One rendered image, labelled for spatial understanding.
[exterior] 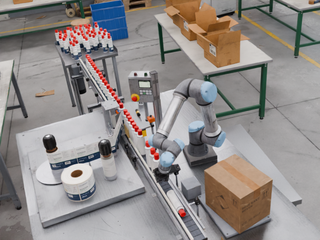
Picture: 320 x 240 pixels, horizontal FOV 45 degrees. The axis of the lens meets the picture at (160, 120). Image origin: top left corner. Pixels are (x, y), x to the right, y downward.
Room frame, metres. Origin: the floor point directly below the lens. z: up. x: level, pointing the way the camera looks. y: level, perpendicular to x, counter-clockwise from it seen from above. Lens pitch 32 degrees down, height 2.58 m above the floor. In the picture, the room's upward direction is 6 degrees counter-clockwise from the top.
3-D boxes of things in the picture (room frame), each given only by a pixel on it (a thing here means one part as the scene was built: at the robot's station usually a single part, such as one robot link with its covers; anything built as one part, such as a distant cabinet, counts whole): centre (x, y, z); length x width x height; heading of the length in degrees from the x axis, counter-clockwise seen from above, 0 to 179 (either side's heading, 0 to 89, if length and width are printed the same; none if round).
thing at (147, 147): (2.10, 0.10, 0.98); 0.05 x 0.05 x 0.20
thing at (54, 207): (2.17, 0.59, 0.86); 0.80 x 0.67 x 0.05; 19
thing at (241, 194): (1.64, -0.40, 0.99); 0.30 x 0.24 x 0.27; 30
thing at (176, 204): (1.69, -0.04, 0.91); 0.20 x 0.05 x 0.05; 17
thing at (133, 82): (2.32, 0.09, 1.38); 0.17 x 0.10 x 0.19; 74
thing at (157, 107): (2.28, 0.01, 1.16); 0.04 x 0.04 x 0.67; 19
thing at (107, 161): (2.03, 0.37, 1.03); 0.09 x 0.09 x 0.30
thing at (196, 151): (2.21, -0.25, 0.93); 0.15 x 0.15 x 0.10
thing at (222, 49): (3.93, -0.77, 0.97); 0.51 x 0.39 x 0.37; 106
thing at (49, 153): (2.16, 0.76, 1.04); 0.09 x 0.09 x 0.29
